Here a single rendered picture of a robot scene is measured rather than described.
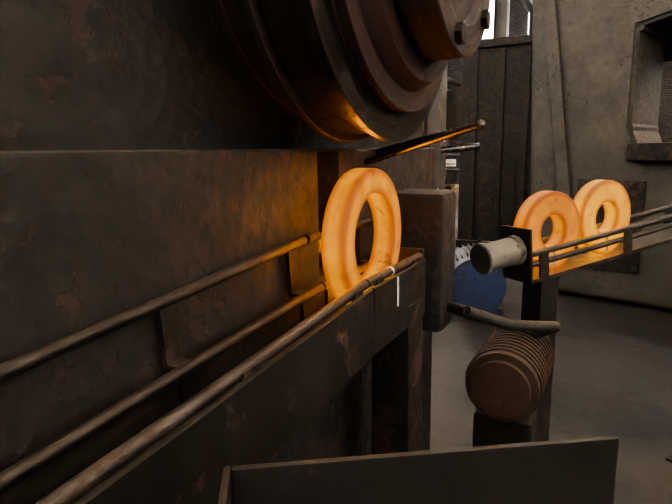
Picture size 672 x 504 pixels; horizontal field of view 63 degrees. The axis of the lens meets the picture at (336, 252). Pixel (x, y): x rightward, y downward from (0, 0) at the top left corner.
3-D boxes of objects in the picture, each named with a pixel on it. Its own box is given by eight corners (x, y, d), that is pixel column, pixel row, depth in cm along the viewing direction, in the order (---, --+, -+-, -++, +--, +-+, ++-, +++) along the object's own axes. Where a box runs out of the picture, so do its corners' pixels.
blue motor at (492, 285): (445, 323, 276) (446, 256, 269) (439, 293, 331) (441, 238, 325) (508, 325, 271) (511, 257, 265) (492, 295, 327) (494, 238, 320)
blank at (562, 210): (510, 197, 105) (523, 198, 102) (567, 185, 112) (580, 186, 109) (513, 274, 109) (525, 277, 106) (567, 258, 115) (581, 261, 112)
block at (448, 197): (382, 326, 97) (383, 191, 92) (399, 314, 104) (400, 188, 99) (441, 335, 92) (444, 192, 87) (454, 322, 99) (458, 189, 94)
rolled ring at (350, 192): (402, 166, 79) (381, 166, 81) (343, 171, 63) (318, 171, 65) (401, 289, 82) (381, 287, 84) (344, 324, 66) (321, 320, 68)
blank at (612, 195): (567, 185, 112) (581, 186, 109) (617, 175, 118) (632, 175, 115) (568, 258, 115) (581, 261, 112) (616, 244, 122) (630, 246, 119)
